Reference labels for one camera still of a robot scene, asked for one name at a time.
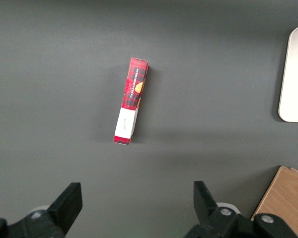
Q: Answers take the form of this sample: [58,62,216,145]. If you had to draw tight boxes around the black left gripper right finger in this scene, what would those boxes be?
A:
[183,181,298,238]

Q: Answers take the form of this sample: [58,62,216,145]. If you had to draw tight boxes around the red tartan shortbread box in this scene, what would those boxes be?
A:
[113,57,149,145]

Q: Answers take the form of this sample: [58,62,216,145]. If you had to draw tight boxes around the beige plastic tray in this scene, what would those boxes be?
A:
[278,25,298,123]

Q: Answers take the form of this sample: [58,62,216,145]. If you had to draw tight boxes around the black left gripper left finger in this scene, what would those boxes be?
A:
[0,182,83,238]

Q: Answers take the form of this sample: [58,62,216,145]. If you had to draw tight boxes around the wooden drawer cabinet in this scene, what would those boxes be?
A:
[250,165,298,238]

